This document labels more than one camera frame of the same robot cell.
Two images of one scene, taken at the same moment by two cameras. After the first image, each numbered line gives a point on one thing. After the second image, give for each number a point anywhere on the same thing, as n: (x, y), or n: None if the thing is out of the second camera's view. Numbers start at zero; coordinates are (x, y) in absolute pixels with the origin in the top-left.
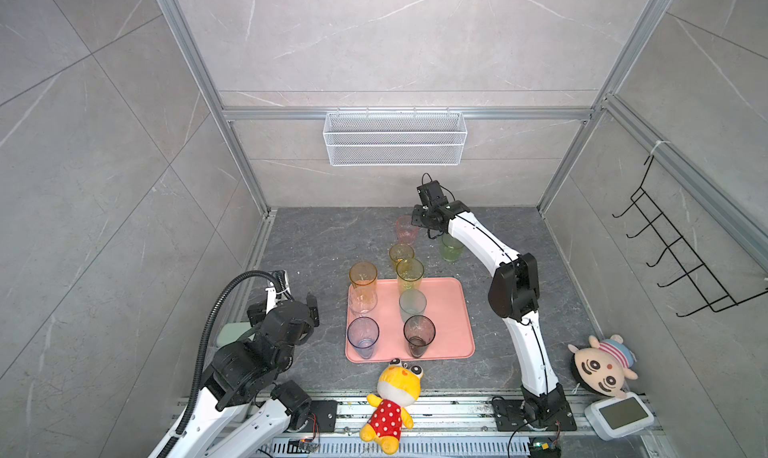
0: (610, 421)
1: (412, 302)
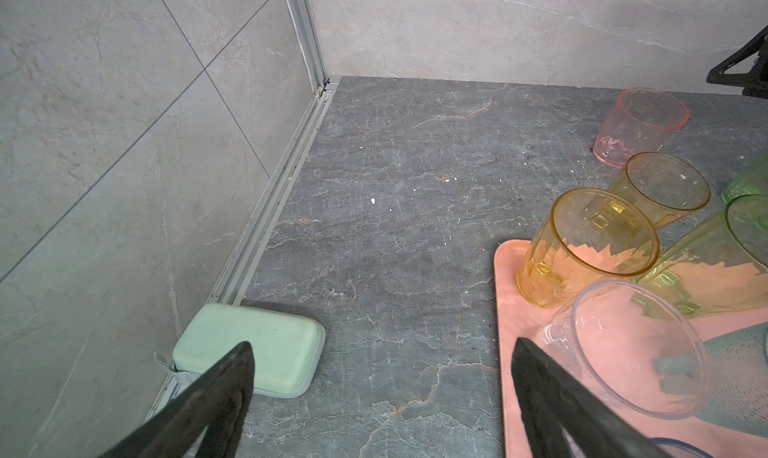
0: None
1: (738, 380)
